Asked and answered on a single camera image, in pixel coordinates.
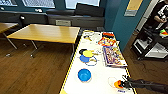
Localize orange bowl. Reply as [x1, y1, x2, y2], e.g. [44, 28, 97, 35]
[113, 79, 125, 90]

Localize colourful board game box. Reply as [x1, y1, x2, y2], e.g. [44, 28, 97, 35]
[101, 45, 128, 69]

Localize orange game box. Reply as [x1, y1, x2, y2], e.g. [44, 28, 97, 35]
[97, 32, 119, 48]

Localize black round paddle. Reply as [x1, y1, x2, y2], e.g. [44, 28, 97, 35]
[78, 48, 88, 56]

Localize white crumpled plastic item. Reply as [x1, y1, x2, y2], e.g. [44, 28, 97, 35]
[81, 30, 102, 44]

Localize dark bench sofa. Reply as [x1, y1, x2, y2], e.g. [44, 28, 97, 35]
[0, 2, 106, 29]

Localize light grey cushion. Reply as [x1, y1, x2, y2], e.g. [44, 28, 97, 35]
[55, 19, 72, 27]

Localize interior glass window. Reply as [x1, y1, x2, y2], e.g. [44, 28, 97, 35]
[64, 0, 101, 10]
[21, 0, 56, 9]
[0, 0, 18, 7]

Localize wooden top table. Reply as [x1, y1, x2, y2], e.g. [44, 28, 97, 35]
[0, 22, 19, 51]
[6, 23, 82, 59]

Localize yellow wall poster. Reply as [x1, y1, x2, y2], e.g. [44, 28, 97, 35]
[123, 0, 144, 18]

